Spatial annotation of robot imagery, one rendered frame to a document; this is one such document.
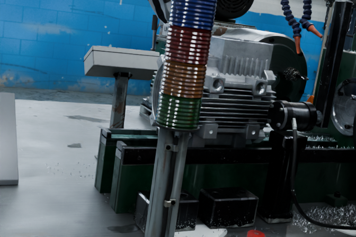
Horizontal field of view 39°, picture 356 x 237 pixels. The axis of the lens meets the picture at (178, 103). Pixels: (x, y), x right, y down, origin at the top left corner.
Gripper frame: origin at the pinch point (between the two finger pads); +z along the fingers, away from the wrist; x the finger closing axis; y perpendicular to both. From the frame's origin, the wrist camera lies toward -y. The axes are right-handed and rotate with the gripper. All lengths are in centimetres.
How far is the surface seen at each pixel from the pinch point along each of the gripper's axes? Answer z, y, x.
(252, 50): 10.7, 11.4, -10.8
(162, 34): 19, 20, 59
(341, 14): 8.7, 26.9, -20.6
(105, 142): 16.9, -22.0, -2.9
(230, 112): 18.5, 0.5, -14.9
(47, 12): 63, 67, 541
